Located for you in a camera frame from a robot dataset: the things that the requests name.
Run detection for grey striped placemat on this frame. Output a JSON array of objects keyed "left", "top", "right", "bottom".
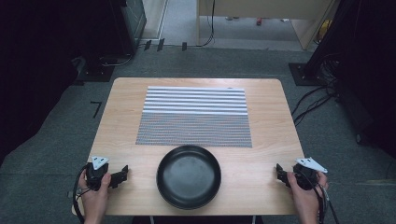
[{"left": 134, "top": 85, "right": 253, "bottom": 149}]

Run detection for yellow object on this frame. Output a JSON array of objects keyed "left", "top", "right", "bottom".
[{"left": 315, "top": 19, "right": 333, "bottom": 44}]

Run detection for black floor stand base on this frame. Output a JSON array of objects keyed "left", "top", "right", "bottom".
[{"left": 74, "top": 55, "right": 117, "bottom": 84}]

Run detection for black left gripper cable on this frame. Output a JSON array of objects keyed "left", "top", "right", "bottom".
[{"left": 72, "top": 163, "right": 92, "bottom": 224}]

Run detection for black stand pole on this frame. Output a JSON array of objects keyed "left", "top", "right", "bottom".
[{"left": 304, "top": 0, "right": 356, "bottom": 78}]

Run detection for black round plate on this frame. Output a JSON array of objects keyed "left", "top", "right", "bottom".
[{"left": 155, "top": 144, "right": 222, "bottom": 211}]

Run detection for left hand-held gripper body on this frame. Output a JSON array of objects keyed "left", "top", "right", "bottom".
[{"left": 85, "top": 155, "right": 110, "bottom": 192}]

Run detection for black hanging cable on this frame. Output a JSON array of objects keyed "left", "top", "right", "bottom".
[{"left": 195, "top": 0, "right": 217, "bottom": 49}]

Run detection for light wooden cabinet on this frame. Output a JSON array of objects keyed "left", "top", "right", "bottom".
[{"left": 195, "top": 0, "right": 340, "bottom": 51}]

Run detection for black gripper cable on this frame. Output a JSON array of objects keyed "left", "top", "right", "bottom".
[
  {"left": 299, "top": 173, "right": 341, "bottom": 224},
  {"left": 72, "top": 163, "right": 92, "bottom": 224}
]

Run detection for light grey floor cable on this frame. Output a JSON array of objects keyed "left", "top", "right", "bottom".
[{"left": 99, "top": 46, "right": 148, "bottom": 68}]

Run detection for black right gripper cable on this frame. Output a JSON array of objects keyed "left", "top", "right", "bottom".
[{"left": 299, "top": 173, "right": 341, "bottom": 224}]

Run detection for person's right hand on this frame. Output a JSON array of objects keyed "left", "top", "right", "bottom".
[{"left": 285, "top": 170, "right": 330, "bottom": 218}]

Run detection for person's left hand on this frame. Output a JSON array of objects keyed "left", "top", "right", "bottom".
[{"left": 78, "top": 169, "right": 113, "bottom": 218}]

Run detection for bundle of black floor cables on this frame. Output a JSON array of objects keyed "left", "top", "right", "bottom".
[{"left": 290, "top": 52, "right": 341, "bottom": 127}]

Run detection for black stand base plate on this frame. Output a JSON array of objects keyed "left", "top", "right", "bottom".
[{"left": 288, "top": 62, "right": 328, "bottom": 87}]

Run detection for dark equipment case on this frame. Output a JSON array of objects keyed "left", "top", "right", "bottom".
[{"left": 106, "top": 0, "right": 148, "bottom": 57}]

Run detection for dark curtain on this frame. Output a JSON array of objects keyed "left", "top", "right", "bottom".
[{"left": 0, "top": 0, "right": 125, "bottom": 166}]

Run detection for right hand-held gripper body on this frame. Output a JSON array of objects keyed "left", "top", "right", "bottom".
[{"left": 292, "top": 157, "right": 329, "bottom": 191}]

